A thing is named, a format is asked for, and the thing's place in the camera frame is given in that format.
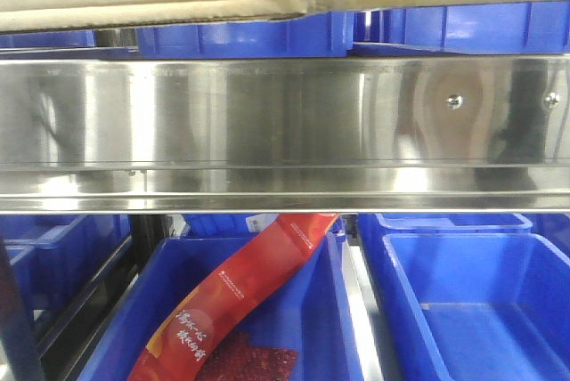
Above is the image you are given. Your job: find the blue bin upper middle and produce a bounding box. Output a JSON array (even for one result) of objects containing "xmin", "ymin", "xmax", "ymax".
[{"xmin": 135, "ymin": 12, "xmax": 354, "ymax": 60}]

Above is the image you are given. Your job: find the blue bin with package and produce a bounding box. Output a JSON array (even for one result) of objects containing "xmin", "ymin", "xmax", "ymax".
[{"xmin": 79, "ymin": 238, "xmax": 362, "ymax": 380}]

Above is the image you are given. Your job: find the red snack package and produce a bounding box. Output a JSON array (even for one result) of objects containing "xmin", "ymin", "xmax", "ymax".
[{"xmin": 128, "ymin": 213, "xmax": 339, "ymax": 380}]

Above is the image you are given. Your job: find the empty blue bin right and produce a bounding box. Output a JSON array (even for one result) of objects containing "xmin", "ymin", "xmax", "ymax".
[{"xmin": 380, "ymin": 233, "xmax": 569, "ymax": 380}]

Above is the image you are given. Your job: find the blue bin lower left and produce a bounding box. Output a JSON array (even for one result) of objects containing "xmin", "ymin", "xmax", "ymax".
[{"xmin": 1, "ymin": 215, "xmax": 131, "ymax": 311}]

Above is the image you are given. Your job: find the blue bin upper right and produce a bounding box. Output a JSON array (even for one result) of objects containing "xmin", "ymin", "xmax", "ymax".
[{"xmin": 354, "ymin": 1, "xmax": 569, "ymax": 54}]

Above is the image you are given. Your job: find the steel shelf front rail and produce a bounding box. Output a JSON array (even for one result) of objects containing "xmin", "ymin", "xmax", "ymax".
[{"xmin": 1, "ymin": 55, "xmax": 569, "ymax": 214}]

